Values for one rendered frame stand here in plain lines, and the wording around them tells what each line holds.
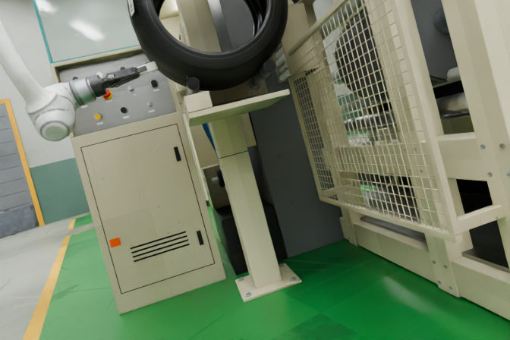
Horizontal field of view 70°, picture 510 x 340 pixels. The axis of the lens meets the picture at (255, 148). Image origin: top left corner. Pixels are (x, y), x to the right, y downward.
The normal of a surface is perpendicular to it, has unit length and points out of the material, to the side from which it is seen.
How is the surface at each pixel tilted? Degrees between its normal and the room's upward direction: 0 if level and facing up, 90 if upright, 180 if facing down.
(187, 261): 90
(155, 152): 90
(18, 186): 90
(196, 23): 90
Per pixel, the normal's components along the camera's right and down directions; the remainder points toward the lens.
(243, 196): 0.18, -0.03
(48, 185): 0.42, -0.09
